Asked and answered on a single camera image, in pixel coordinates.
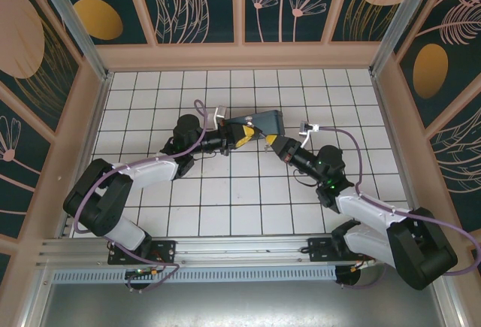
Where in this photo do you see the thin black right gripper cable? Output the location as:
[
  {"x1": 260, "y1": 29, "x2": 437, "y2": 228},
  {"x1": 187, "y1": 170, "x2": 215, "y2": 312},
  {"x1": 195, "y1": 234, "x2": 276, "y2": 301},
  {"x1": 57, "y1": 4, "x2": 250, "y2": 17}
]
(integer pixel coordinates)
[{"x1": 292, "y1": 168, "x2": 320, "y2": 189}]

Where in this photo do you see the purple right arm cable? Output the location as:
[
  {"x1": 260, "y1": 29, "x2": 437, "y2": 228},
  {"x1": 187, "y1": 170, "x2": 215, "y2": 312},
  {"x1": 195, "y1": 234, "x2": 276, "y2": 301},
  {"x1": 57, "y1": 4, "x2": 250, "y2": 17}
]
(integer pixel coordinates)
[{"x1": 317, "y1": 124, "x2": 481, "y2": 290}]

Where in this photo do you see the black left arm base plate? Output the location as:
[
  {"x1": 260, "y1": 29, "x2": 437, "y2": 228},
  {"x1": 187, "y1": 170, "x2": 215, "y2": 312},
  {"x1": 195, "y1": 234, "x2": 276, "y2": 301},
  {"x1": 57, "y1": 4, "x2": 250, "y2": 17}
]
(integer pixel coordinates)
[{"x1": 107, "y1": 240, "x2": 177, "y2": 266}]

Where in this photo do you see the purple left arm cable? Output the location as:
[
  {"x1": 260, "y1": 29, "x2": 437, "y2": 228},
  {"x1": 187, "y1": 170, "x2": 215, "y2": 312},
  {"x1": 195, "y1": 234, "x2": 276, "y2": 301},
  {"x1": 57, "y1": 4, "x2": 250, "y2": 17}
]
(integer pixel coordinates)
[{"x1": 73, "y1": 99, "x2": 219, "y2": 293}]

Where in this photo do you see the aluminium mounting rail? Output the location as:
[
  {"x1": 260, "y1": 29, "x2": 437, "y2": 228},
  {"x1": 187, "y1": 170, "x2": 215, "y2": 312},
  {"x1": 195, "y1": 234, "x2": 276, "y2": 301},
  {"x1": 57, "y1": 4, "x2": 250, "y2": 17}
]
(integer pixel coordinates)
[{"x1": 35, "y1": 239, "x2": 446, "y2": 268}]

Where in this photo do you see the dark blue box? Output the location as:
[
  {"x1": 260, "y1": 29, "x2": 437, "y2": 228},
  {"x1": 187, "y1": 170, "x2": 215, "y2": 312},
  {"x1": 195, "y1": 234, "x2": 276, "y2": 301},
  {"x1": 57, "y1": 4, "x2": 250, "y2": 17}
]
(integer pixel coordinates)
[{"x1": 224, "y1": 110, "x2": 285, "y2": 137}]

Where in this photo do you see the aluminium frame post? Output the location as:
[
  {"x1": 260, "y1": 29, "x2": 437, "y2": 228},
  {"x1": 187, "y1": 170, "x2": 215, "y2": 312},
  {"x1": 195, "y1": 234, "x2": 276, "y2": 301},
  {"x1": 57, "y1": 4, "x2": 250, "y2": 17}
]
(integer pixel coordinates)
[
  {"x1": 368, "y1": 0, "x2": 450, "y2": 76},
  {"x1": 32, "y1": 0, "x2": 113, "y2": 83}
]

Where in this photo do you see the thin black left gripper cable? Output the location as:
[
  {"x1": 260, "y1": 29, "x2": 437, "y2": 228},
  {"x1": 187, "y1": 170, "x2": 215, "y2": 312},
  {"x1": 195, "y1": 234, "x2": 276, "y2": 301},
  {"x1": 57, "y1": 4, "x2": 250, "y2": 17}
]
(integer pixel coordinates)
[{"x1": 193, "y1": 150, "x2": 230, "y2": 161}]

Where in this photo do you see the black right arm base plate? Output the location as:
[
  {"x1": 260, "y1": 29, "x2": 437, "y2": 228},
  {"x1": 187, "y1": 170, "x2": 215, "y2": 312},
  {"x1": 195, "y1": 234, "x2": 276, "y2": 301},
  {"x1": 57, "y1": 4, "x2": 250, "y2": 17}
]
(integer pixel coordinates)
[{"x1": 307, "y1": 236, "x2": 362, "y2": 264}]

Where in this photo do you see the slotted grey cable duct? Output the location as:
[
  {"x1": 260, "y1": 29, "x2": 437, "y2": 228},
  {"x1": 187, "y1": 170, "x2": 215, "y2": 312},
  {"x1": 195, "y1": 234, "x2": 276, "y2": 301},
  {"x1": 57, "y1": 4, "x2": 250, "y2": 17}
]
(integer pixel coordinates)
[{"x1": 50, "y1": 266, "x2": 337, "y2": 283}]

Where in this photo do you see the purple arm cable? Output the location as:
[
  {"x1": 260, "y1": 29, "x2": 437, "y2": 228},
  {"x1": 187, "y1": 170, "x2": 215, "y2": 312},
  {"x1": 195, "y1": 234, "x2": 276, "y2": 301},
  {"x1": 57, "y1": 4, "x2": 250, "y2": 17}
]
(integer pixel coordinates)
[
  {"x1": 73, "y1": 99, "x2": 219, "y2": 293},
  {"x1": 317, "y1": 124, "x2": 481, "y2": 290}
]

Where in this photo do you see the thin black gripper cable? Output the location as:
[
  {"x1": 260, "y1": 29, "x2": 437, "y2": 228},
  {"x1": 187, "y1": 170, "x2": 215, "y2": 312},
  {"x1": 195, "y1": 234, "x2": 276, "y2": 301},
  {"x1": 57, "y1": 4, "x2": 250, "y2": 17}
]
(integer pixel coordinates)
[
  {"x1": 193, "y1": 150, "x2": 230, "y2": 161},
  {"x1": 292, "y1": 168, "x2": 320, "y2": 189}
]

